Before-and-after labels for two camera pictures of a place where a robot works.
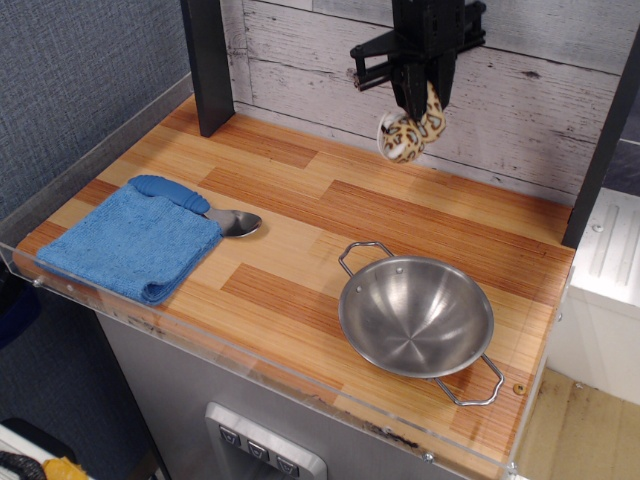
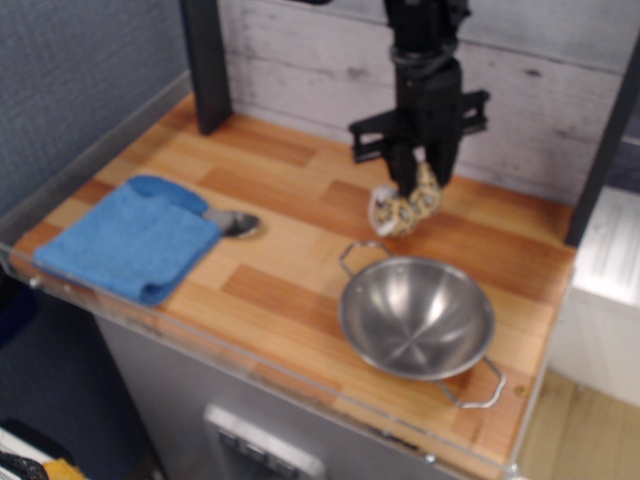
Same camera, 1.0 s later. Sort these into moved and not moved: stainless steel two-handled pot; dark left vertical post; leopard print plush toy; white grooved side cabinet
Moved: leopard print plush toy
Not moved: white grooved side cabinet; stainless steel two-handled pot; dark left vertical post
